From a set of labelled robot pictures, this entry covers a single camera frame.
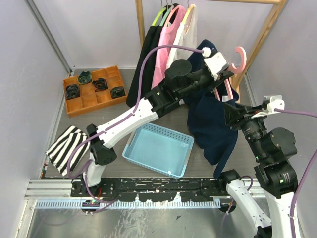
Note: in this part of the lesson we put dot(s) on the navy blue t shirt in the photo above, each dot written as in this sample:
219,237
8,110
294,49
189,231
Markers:
206,121

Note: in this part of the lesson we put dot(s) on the light blue plastic basket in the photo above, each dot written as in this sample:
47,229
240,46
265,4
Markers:
159,149

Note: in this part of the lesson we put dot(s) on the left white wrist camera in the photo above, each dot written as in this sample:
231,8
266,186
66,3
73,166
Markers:
216,63

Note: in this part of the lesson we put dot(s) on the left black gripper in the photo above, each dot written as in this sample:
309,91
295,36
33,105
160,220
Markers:
224,75

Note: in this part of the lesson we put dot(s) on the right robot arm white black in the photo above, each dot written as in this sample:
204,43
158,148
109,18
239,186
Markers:
274,173

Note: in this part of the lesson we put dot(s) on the yellow hanger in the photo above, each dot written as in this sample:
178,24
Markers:
188,17

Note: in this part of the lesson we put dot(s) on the black mounting base plate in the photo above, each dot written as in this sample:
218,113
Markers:
159,189

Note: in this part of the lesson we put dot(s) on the lime green hanger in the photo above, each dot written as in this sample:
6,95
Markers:
162,10

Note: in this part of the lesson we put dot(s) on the pink plastic hanger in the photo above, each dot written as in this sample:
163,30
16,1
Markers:
236,70

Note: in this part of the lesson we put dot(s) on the black t shirt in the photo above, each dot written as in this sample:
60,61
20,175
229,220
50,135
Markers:
140,89

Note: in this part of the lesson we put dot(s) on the aluminium rail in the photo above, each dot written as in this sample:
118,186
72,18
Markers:
63,193

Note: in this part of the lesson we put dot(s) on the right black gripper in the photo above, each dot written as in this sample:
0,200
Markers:
232,112

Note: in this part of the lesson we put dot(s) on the white t shirt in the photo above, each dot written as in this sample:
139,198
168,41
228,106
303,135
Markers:
188,39

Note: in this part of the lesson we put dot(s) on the mint green hanger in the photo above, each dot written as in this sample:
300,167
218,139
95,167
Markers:
169,8

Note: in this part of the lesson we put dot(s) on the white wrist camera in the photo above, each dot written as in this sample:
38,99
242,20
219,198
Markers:
216,63
268,106

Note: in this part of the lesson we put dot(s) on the green black rolled sock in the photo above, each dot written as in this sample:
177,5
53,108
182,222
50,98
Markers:
85,77

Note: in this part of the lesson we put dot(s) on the black white striped cloth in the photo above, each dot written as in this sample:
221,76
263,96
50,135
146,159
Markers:
60,151

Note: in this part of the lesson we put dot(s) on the wooden clothes rack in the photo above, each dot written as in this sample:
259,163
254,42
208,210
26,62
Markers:
262,34

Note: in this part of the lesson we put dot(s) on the pink t shirt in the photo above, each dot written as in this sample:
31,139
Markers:
167,37

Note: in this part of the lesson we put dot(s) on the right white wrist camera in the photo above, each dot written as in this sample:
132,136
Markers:
268,106

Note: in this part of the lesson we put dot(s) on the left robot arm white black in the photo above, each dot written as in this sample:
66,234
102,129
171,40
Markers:
180,81

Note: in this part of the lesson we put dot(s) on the salmon pink metal hanger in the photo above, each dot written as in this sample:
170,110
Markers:
173,11

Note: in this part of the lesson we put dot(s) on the orange wooden divider tray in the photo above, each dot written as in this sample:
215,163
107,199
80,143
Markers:
90,100

